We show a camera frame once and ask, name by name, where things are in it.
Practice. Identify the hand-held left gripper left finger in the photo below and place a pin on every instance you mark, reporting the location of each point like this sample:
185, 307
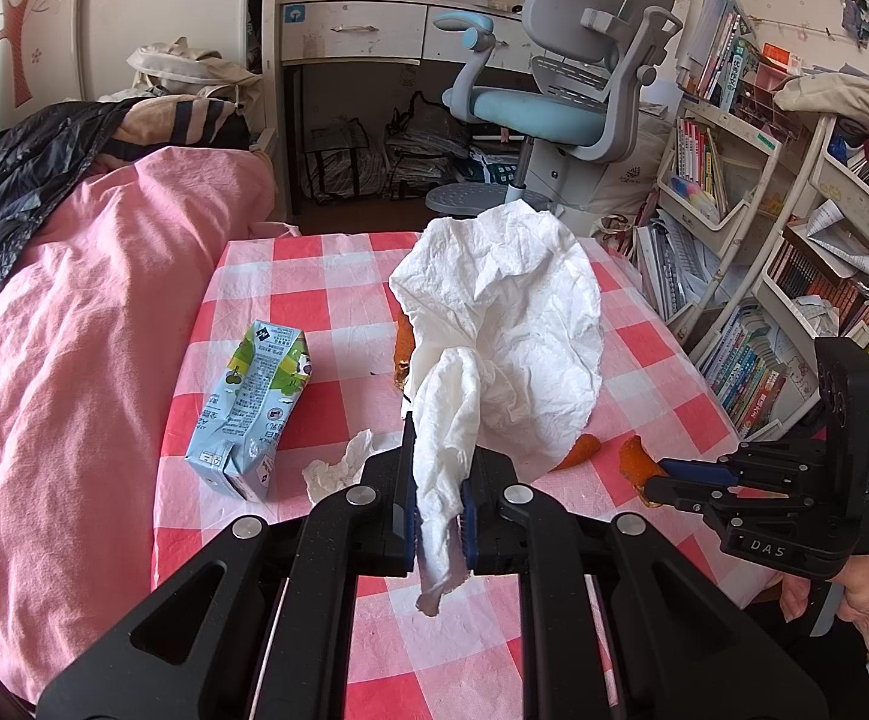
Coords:
409, 532

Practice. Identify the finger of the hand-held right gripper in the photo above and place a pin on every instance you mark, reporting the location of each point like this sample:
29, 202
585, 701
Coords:
678, 499
696, 472

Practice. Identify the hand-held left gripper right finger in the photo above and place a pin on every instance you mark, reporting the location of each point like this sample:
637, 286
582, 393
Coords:
469, 532

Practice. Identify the orange peel piece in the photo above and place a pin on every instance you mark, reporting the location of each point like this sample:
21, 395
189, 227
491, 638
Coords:
580, 451
636, 461

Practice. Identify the blue green milk carton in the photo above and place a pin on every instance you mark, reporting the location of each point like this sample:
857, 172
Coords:
250, 405

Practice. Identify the large white tissue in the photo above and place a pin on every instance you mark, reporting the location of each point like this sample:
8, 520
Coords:
509, 330

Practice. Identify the small crumpled white tissue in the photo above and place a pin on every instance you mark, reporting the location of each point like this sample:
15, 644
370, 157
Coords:
337, 469

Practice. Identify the row of colourful books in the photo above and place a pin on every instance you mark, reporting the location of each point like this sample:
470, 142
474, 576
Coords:
749, 375

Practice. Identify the row of dark books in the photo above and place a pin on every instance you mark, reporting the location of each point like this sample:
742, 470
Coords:
824, 285

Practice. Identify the stack of papers and binders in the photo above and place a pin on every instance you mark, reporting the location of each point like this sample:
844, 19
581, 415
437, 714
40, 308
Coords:
670, 270

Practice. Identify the white paper sheets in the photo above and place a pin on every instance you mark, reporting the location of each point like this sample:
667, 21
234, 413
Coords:
846, 240

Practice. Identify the white tiered bookshelf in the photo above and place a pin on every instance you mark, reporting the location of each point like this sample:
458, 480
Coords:
854, 202
696, 221

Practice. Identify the red white checked tablecloth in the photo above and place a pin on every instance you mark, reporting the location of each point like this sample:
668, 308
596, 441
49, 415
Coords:
329, 292

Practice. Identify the white tote bag tree print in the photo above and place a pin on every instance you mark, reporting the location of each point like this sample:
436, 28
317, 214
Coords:
629, 180

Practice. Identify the row of upright books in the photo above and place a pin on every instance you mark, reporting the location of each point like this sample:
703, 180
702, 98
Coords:
700, 165

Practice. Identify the white drawer cabinet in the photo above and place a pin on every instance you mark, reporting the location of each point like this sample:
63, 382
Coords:
554, 169

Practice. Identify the blue white printed bag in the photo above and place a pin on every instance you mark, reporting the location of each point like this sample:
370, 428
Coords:
494, 169

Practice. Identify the pink blanket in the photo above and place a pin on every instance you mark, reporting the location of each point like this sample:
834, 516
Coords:
67, 390

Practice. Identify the beige cloth bundle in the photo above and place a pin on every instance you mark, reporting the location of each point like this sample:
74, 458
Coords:
839, 90

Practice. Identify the clear storage bag black trim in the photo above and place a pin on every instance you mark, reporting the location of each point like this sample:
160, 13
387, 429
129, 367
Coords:
337, 161
427, 150

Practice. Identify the grey blue office chair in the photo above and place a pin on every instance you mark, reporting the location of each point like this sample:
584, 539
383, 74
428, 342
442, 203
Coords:
554, 109

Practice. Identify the row of tall books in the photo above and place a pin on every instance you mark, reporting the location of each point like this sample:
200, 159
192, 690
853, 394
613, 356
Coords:
723, 52

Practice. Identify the white desk with drawers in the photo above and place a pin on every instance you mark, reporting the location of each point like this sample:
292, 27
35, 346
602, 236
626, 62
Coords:
352, 30

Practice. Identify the beige canvas bag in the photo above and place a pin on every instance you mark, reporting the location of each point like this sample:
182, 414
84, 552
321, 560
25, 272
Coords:
179, 64

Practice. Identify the black puffer jacket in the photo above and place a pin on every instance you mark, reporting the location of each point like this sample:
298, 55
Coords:
22, 165

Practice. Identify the white wardrobe tree decal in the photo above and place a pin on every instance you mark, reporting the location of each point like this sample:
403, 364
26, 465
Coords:
142, 7

